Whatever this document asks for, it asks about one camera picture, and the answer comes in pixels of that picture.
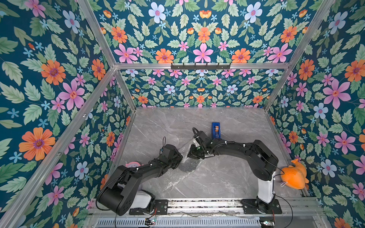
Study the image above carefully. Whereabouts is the clear bubble wrap sheet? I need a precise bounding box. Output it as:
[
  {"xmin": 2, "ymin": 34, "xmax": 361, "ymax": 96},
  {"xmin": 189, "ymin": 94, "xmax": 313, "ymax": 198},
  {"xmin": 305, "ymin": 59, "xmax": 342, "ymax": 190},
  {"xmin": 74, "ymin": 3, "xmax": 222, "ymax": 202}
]
[{"xmin": 158, "ymin": 140, "xmax": 203, "ymax": 189}]

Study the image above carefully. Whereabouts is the blue tape dispenser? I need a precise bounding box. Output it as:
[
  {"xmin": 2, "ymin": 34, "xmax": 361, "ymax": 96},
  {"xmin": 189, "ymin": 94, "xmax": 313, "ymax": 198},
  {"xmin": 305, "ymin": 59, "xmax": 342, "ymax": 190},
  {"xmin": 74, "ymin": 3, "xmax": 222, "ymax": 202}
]
[{"xmin": 211, "ymin": 122, "xmax": 221, "ymax": 139}]

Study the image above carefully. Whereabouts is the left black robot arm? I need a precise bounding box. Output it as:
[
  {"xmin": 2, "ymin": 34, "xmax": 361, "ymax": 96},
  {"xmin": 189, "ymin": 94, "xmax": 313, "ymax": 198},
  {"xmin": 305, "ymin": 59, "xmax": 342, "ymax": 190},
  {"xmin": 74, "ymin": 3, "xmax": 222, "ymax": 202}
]
[{"xmin": 97, "ymin": 144, "xmax": 183, "ymax": 216}]

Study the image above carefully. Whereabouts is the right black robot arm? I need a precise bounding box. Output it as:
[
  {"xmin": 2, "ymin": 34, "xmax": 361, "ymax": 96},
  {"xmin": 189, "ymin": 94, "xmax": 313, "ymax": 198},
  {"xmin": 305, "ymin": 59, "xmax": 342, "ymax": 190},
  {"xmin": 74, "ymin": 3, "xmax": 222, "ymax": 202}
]
[{"xmin": 188, "ymin": 127, "xmax": 279, "ymax": 214}]

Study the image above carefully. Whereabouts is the pink round object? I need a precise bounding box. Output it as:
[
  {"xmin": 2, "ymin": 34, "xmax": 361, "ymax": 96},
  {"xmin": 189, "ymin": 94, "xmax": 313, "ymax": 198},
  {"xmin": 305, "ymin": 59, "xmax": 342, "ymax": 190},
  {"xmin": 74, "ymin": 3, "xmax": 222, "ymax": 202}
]
[{"xmin": 125, "ymin": 161, "xmax": 141, "ymax": 168}]

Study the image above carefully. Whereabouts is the white ventilation grille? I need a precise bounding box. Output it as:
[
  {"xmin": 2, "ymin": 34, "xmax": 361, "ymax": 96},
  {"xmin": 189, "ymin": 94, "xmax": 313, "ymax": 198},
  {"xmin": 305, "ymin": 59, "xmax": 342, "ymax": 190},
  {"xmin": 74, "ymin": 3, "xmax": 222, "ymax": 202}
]
[{"xmin": 95, "ymin": 217, "xmax": 261, "ymax": 228}]

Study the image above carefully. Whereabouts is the black hook rack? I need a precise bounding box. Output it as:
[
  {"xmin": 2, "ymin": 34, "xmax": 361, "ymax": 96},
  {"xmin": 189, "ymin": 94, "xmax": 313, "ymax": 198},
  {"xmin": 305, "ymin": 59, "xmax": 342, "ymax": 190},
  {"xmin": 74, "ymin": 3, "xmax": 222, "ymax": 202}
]
[{"xmin": 170, "ymin": 63, "xmax": 231, "ymax": 71}]

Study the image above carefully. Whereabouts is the orange plush toy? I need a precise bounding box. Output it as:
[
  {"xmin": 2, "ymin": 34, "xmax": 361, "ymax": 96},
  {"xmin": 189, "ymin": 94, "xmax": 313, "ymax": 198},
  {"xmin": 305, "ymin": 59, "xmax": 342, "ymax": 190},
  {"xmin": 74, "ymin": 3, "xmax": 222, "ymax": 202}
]
[{"xmin": 280, "ymin": 159, "xmax": 309, "ymax": 190}]

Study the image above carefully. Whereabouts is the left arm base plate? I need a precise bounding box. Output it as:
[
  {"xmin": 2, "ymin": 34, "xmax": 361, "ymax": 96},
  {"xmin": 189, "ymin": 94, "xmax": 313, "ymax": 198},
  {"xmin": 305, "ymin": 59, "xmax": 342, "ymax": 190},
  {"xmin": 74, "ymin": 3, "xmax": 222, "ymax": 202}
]
[{"xmin": 129, "ymin": 199, "xmax": 169, "ymax": 216}]

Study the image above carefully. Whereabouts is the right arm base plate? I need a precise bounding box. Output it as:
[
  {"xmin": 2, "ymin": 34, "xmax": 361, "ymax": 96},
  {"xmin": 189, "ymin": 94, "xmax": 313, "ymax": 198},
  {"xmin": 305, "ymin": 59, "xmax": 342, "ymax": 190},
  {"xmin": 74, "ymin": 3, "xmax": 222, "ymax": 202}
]
[{"xmin": 240, "ymin": 198, "xmax": 282, "ymax": 214}]

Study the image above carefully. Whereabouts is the aluminium mounting rail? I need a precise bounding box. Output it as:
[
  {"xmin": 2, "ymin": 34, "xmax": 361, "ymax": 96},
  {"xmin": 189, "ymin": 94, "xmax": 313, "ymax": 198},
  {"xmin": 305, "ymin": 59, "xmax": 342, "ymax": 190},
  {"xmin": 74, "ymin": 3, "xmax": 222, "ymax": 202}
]
[{"xmin": 88, "ymin": 197, "xmax": 326, "ymax": 218}]

